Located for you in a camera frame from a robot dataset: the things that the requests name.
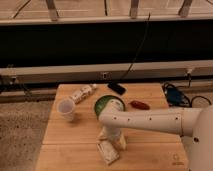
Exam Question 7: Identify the black rectangular device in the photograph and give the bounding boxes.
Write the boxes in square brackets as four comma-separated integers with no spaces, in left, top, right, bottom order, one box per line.
[108,83,126,95]

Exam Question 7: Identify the white sponge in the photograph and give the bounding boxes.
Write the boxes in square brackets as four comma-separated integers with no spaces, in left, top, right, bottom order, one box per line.
[97,140,119,165]

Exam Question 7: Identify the red chili pepper toy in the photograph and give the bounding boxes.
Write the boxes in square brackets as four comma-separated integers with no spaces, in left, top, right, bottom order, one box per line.
[130,101,150,110]

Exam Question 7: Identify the blue power box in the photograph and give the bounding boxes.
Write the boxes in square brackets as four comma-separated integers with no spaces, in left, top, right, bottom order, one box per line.
[166,88,182,104]

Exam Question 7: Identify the clear plastic cup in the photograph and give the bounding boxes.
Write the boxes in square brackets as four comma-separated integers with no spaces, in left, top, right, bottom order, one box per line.
[57,98,75,122]

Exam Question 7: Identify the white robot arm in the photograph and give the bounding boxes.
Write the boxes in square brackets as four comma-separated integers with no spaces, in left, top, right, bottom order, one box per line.
[95,98,213,171]

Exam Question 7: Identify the black floor cables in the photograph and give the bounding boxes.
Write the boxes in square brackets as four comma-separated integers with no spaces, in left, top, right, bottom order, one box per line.
[161,82,212,108]

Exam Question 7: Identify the white plastic bottle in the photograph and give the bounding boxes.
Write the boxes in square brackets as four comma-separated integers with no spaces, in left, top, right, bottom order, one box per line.
[70,84,97,104]

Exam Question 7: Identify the black cable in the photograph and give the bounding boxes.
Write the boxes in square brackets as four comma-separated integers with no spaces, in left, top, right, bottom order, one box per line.
[119,12,152,84]

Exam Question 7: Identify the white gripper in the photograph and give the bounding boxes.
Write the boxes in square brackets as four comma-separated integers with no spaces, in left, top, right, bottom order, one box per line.
[98,126,126,150]

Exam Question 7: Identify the green bowl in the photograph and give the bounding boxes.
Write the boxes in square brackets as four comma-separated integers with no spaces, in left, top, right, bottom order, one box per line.
[94,95,126,120]

